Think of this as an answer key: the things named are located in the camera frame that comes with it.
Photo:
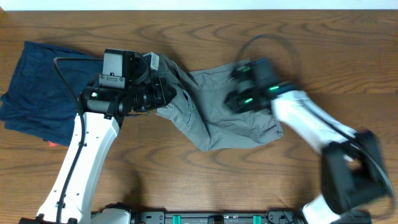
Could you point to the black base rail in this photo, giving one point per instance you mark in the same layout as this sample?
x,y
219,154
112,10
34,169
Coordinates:
x,y
214,218

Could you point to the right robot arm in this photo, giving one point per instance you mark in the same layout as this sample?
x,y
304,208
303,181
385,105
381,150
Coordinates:
x,y
352,169

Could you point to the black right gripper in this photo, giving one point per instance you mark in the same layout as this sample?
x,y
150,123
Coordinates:
x,y
236,103

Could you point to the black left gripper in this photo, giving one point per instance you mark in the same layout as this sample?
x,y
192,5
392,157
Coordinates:
x,y
156,85

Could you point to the grey shorts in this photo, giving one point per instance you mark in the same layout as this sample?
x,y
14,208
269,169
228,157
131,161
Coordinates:
x,y
199,112

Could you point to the red garment under stack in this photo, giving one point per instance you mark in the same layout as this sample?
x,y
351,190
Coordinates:
x,y
52,144

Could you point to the folded navy blue garment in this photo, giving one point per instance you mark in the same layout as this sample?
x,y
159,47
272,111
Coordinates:
x,y
38,101

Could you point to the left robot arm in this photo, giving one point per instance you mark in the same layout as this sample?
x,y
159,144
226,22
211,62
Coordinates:
x,y
128,86

